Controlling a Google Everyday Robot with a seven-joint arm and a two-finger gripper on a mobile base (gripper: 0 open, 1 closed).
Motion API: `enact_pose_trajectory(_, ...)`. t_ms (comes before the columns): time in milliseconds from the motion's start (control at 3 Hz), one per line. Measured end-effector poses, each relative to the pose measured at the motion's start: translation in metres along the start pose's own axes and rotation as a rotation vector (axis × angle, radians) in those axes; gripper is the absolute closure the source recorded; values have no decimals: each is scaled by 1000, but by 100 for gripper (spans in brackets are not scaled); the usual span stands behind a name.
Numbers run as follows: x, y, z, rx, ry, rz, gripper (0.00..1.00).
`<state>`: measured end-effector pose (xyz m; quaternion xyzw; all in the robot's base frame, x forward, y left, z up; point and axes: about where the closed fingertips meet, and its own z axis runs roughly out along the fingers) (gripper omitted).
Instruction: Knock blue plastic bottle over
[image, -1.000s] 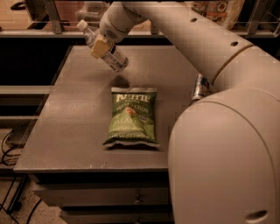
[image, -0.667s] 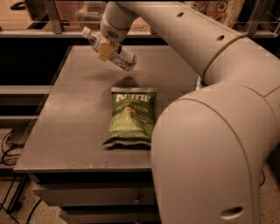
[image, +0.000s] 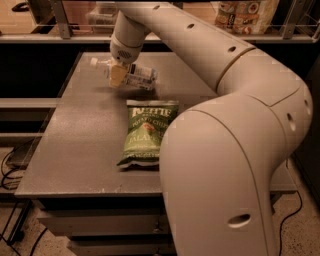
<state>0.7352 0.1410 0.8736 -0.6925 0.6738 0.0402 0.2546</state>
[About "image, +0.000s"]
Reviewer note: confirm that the colourful snack bag on shelf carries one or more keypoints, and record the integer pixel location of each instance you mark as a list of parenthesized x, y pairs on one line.
[(252, 17)]

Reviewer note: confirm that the green kettle chips bag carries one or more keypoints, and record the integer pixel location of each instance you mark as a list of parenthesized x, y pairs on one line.
[(148, 120)]

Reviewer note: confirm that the grey cabinet drawer unit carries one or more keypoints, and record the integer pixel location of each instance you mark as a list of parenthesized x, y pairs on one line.
[(112, 226)]

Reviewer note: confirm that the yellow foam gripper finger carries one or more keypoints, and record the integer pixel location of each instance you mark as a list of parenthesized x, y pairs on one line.
[(117, 74)]

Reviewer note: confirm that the metal shelf rail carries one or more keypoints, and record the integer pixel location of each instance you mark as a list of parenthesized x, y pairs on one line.
[(101, 39)]

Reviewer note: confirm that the clear plastic water bottle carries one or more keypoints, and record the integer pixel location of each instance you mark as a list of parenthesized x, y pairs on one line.
[(138, 76)]

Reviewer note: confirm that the clear plastic container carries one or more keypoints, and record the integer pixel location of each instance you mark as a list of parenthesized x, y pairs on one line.
[(102, 18)]

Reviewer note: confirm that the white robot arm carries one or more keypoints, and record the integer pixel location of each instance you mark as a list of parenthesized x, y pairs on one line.
[(218, 157)]

